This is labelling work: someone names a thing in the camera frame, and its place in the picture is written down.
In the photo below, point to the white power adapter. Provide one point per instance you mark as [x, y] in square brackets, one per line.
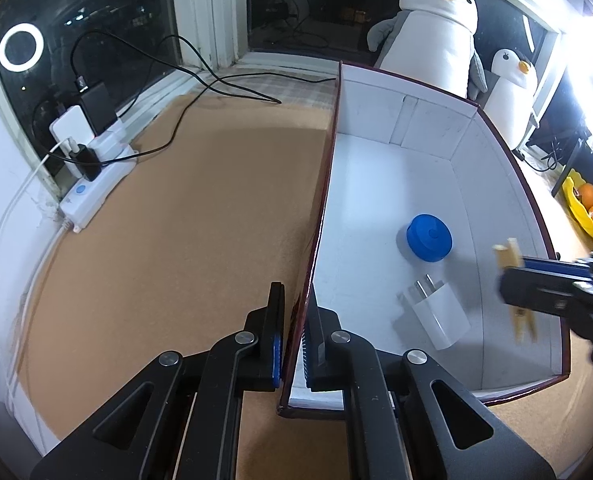
[71, 125]

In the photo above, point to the blue round lid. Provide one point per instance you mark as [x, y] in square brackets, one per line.
[429, 235]

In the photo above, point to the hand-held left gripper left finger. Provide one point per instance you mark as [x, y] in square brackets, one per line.
[276, 360]

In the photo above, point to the white charger adapter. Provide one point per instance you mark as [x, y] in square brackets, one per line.
[439, 317]

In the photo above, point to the wooden clothespin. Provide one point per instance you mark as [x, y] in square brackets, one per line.
[509, 257]

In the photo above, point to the white cardboard box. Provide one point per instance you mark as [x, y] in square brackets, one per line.
[376, 185]

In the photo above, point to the white window frame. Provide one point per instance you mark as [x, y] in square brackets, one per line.
[201, 10]

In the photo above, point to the black power adapter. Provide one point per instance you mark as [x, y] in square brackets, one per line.
[96, 105]

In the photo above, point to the white power strip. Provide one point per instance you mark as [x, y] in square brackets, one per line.
[89, 195]

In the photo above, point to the black tripod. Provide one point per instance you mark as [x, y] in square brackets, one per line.
[574, 160]

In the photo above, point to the small penguin plush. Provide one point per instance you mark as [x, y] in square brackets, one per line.
[509, 105]

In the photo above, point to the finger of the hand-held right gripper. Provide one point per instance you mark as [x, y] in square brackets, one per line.
[541, 292]
[556, 264]

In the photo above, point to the large penguin plush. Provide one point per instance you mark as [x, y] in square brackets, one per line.
[431, 40]

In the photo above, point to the black plug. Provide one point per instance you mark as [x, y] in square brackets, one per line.
[87, 162]

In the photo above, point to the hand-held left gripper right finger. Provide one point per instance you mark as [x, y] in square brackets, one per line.
[306, 360]

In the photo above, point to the yellow bowl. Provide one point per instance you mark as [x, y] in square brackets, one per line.
[574, 200]

